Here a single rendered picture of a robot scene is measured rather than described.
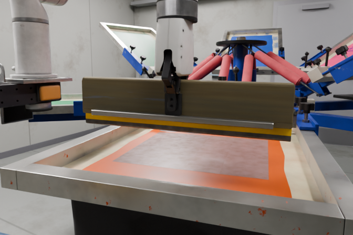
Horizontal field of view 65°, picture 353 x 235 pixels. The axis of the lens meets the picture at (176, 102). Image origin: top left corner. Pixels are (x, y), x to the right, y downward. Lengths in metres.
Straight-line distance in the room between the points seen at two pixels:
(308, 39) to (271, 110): 4.23
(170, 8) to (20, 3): 0.51
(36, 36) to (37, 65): 0.08
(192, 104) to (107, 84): 0.18
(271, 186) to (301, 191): 0.05
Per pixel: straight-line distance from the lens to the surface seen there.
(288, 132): 0.51
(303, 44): 4.70
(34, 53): 0.88
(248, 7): 4.98
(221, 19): 5.09
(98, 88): 0.58
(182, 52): 0.48
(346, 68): 1.23
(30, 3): 0.89
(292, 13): 4.77
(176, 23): 0.48
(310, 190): 0.56
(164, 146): 0.76
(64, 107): 1.38
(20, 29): 0.89
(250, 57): 1.61
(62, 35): 4.66
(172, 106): 0.50
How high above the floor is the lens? 1.17
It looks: 8 degrees down
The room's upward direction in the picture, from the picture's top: straight up
